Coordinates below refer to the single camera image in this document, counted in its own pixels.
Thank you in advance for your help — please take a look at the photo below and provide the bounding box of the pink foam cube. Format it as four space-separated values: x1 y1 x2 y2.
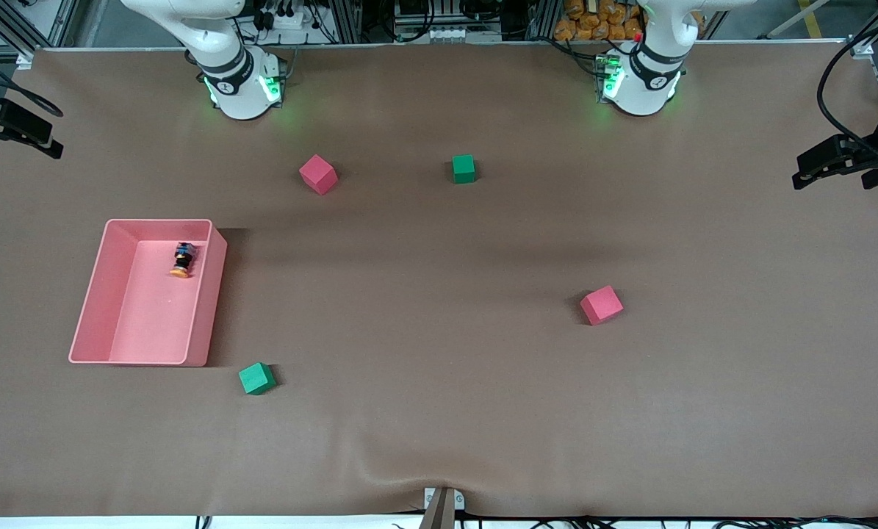
580 285 625 326
298 154 339 196

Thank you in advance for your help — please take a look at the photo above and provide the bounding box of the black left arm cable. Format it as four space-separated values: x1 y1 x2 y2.
816 18 878 166

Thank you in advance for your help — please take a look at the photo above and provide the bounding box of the bag of orange objects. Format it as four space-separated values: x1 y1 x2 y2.
554 0 645 42

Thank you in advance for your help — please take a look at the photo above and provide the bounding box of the pink plastic tray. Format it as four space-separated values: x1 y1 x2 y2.
68 218 229 367

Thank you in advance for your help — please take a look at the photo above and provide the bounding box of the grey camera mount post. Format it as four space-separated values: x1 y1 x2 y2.
418 486 466 529

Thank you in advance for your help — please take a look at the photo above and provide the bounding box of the aluminium frame post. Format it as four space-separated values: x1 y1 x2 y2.
328 0 362 43
527 0 561 41

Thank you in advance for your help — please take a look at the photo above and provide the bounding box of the white power strip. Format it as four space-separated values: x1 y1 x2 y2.
251 0 309 32

